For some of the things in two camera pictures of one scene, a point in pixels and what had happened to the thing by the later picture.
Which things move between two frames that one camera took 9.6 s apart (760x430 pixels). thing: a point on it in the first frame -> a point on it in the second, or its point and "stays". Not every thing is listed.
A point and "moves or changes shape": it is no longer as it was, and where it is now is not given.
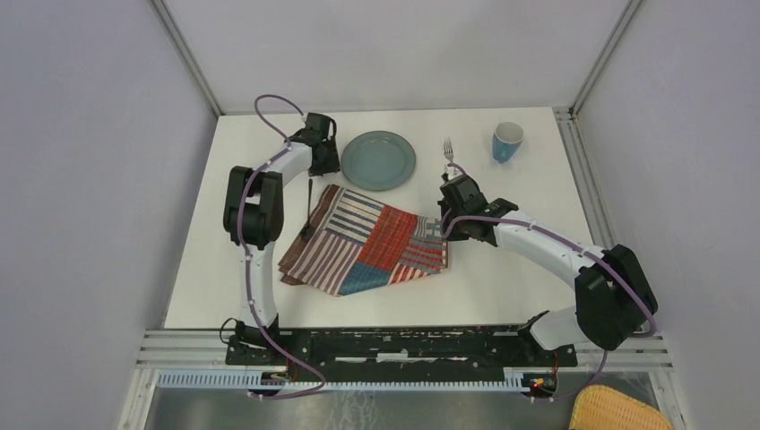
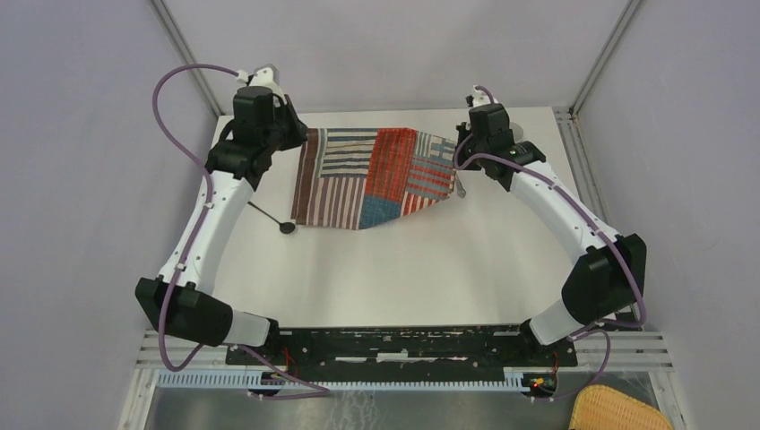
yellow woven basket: x=597 y=407 stays
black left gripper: x=332 y=164 -> x=298 y=130
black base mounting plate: x=398 y=354 stays
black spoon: x=306 y=231 moves or changes shape
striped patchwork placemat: x=357 y=244 -> x=358 y=177
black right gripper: x=454 y=235 -> x=465 y=129
